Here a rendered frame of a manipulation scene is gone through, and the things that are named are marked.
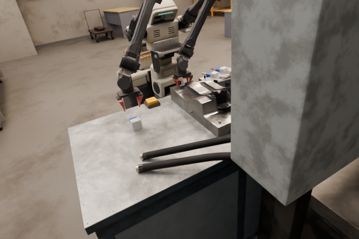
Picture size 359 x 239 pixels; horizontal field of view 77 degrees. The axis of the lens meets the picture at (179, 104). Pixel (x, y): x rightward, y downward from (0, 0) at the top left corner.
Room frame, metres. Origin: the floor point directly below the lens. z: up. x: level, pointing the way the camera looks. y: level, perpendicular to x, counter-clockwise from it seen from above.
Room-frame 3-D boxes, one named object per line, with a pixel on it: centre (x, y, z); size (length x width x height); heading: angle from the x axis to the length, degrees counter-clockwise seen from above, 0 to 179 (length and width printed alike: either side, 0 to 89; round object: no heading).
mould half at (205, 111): (1.13, -0.17, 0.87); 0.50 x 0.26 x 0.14; 25
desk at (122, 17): (8.74, 1.67, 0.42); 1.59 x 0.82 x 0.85; 32
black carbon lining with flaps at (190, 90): (1.15, -0.18, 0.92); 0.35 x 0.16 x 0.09; 25
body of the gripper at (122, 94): (1.02, 0.24, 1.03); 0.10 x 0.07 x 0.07; 115
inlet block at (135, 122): (1.06, 0.26, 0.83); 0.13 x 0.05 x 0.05; 25
